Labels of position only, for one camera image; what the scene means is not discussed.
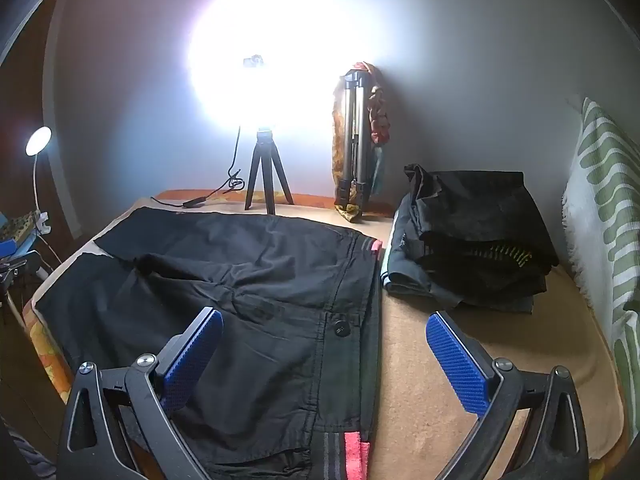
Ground dark grey folded garment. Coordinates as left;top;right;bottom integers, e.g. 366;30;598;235
381;205;536;315

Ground silver folded tripod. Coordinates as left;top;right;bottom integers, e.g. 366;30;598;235
336;71;381;207

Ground white clip desk lamp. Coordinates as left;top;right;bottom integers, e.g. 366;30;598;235
26;127;53;234

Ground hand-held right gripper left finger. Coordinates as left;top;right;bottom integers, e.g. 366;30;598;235
56;306;224;480

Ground small black tripod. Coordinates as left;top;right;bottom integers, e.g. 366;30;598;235
244;129;295;216

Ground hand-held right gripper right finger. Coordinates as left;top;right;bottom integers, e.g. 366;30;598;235
425;311;591;480

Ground striped grey clothing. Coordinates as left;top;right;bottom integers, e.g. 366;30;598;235
10;430;57;480

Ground green white striped blanket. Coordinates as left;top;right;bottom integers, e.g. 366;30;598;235
561;97;640;436

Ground bright video light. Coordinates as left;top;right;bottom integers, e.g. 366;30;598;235
187;0;396;133

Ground black power cable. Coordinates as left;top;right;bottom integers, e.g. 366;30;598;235
150;125;247;209

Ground black folded garment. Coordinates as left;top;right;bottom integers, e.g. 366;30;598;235
404;163;560;307

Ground black pants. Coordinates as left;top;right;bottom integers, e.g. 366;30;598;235
36;206;383;480

